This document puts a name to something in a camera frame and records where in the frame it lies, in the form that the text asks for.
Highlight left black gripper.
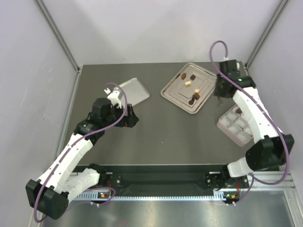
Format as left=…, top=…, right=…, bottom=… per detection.
left=103, top=103, right=139, bottom=128

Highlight white chocolate block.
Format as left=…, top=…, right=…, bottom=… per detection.
left=185, top=81, right=191, bottom=87

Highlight milk chocolate block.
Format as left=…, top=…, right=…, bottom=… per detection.
left=181, top=73, right=187, bottom=80

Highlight metal serving tongs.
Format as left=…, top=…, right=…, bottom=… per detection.
left=217, top=97, right=224, bottom=107

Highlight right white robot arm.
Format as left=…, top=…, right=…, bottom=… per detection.
left=214, top=59, right=294, bottom=187

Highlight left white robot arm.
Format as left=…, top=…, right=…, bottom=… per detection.
left=26, top=88, right=139, bottom=223

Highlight brown rectangular chocolate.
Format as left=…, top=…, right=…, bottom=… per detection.
left=193, top=93, right=200, bottom=100

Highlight pink chocolate tin box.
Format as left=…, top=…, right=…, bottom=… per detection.
left=217, top=105, right=253, bottom=147

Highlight small plain metal tray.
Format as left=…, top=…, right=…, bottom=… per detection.
left=119, top=78, right=150, bottom=107

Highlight large stepped metal tray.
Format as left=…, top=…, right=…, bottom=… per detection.
left=160, top=63, right=217, bottom=114

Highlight slotted cable duct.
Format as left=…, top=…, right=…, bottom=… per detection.
left=74, top=191, right=239, bottom=201

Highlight right aluminium frame post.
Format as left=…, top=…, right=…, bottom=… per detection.
left=244, top=0, right=290, bottom=69

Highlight aluminium frame post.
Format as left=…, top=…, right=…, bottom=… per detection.
left=35, top=0, right=80, bottom=71
left=244, top=0, right=290, bottom=69

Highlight left aluminium frame post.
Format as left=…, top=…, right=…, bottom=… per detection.
left=35, top=0, right=80, bottom=71

